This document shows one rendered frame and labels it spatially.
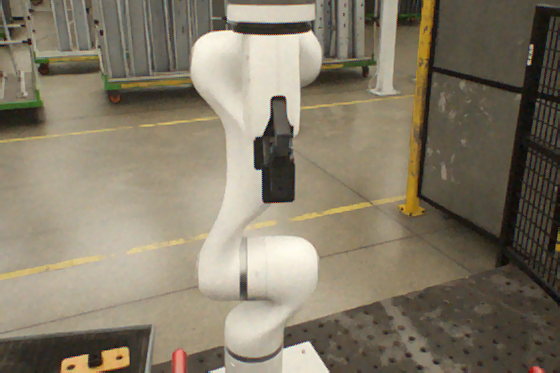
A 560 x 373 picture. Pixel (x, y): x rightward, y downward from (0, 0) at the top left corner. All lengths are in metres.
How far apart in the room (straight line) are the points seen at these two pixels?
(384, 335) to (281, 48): 1.19
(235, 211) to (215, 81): 0.23
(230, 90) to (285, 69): 0.43
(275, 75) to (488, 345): 1.25
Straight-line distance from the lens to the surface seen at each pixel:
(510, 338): 1.68
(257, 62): 0.48
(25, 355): 0.85
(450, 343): 1.59
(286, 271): 0.99
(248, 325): 1.08
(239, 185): 0.94
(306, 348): 1.41
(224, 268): 0.98
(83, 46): 10.00
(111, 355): 0.80
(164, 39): 7.62
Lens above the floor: 1.65
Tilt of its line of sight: 20 degrees down
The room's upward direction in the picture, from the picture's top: straight up
